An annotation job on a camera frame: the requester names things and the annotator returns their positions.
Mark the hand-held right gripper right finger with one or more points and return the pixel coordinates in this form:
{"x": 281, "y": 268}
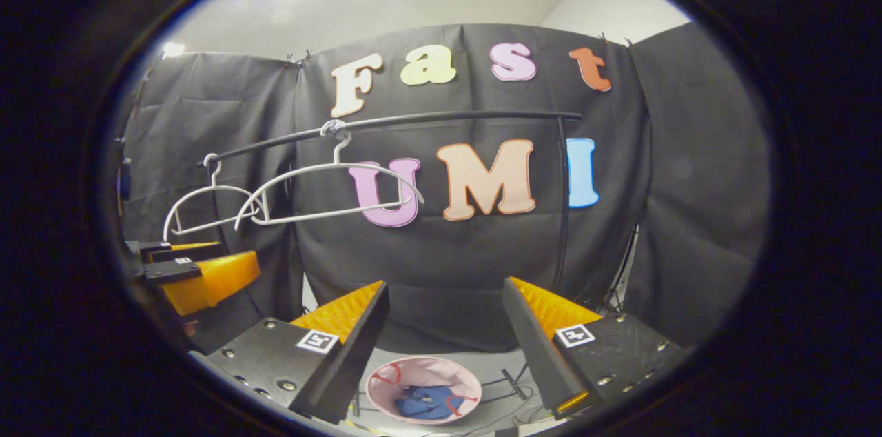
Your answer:
{"x": 527, "y": 333}

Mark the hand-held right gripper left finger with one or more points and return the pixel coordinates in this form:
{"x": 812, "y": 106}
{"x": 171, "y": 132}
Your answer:
{"x": 358, "y": 344}

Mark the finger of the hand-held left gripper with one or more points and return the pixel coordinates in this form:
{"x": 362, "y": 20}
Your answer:
{"x": 179, "y": 251}
{"x": 213, "y": 278}

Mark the pink laundry hamper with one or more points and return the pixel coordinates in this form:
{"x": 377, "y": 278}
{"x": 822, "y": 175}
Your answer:
{"x": 427, "y": 371}

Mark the white clothes hanger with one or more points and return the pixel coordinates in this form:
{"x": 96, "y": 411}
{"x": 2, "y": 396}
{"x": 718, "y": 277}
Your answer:
{"x": 207, "y": 190}
{"x": 310, "y": 169}

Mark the black clothes rack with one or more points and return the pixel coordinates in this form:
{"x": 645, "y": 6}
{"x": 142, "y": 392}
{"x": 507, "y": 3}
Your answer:
{"x": 482, "y": 116}

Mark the black backdrop cloth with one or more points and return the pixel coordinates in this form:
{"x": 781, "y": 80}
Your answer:
{"x": 689, "y": 182}

